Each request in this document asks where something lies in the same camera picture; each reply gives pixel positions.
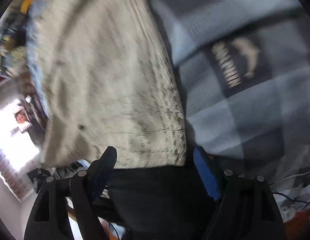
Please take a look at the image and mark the cream plaid shirt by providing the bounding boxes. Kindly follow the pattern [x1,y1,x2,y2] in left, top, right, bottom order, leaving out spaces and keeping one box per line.
[34,0,186,168]

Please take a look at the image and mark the television screen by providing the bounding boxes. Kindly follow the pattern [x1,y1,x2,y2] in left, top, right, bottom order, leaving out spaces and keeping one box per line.
[15,109,31,132]

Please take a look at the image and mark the blue checkered bed sheet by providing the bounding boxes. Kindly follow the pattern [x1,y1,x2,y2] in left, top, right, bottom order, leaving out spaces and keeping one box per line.
[26,0,310,181]

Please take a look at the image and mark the pile of bedding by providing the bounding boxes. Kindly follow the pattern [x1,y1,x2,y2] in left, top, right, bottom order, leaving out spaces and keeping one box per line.
[0,12,28,78]

